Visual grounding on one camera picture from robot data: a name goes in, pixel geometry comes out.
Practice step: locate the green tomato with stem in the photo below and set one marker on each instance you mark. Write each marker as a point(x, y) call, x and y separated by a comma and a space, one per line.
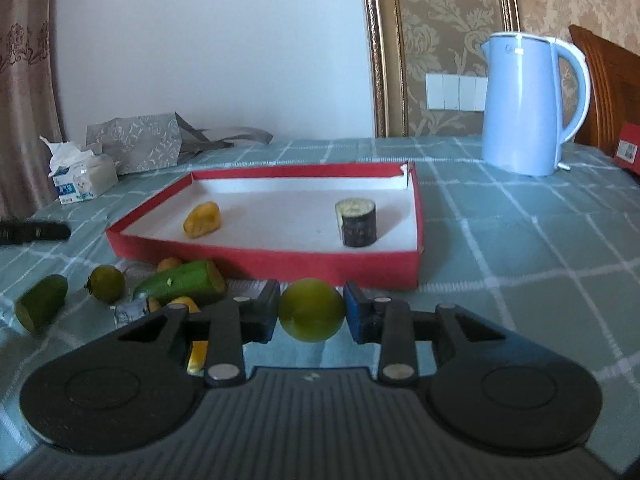
point(106, 284)

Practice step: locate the eggplant piece dark skin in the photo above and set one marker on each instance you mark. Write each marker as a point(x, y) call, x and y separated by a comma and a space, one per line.
point(356, 220)

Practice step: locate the yellow pepper piece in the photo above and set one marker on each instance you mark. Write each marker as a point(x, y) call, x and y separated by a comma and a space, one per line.
point(202, 220)

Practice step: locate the gold wall moulding frame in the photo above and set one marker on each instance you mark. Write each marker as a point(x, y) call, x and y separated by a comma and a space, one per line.
point(410, 39)

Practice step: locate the dark brown eggplant stub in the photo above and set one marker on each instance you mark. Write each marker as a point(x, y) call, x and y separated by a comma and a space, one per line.
point(133, 310)

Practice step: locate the long cucumber piece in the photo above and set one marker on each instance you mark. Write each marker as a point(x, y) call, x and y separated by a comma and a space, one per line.
point(199, 280)

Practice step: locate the pink patterned curtain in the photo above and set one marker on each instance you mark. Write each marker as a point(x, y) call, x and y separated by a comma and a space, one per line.
point(29, 118)

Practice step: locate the short cucumber half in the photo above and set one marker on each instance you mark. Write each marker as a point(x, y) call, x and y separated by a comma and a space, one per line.
point(37, 307)

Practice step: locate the white wall switch panel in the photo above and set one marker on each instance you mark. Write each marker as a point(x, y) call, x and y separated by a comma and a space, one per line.
point(455, 92)

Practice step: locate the checked teal tablecloth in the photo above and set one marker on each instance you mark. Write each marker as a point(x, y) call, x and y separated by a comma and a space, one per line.
point(555, 259)

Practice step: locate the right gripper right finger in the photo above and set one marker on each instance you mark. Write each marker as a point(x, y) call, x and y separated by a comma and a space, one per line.
point(395, 327)

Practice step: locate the grey patterned gift bag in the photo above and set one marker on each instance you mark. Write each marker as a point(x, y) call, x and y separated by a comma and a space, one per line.
point(150, 142)

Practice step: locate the light blue electric kettle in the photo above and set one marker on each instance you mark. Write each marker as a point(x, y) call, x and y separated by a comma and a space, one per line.
point(523, 124)

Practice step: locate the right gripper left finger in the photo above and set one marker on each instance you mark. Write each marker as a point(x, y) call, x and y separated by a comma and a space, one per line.
point(218, 333)

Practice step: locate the red cardboard box lid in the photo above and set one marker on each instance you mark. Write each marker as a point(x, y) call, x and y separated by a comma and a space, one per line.
point(627, 153)

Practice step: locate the red shallow cardboard tray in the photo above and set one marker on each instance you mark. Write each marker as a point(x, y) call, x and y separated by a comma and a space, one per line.
point(280, 222)

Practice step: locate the white tissue pack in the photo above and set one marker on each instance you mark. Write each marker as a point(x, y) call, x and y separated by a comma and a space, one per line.
point(79, 174)

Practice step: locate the small orange round fruit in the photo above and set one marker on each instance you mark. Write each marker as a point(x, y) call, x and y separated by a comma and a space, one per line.
point(168, 263)

